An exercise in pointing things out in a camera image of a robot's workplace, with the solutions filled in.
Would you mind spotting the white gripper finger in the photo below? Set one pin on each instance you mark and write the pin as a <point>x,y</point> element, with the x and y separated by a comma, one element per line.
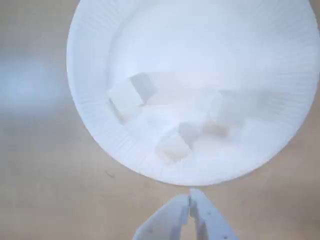
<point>212,222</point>
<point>167,222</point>

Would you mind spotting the white paper plate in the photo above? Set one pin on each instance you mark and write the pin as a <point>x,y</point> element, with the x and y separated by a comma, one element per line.
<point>200,50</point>

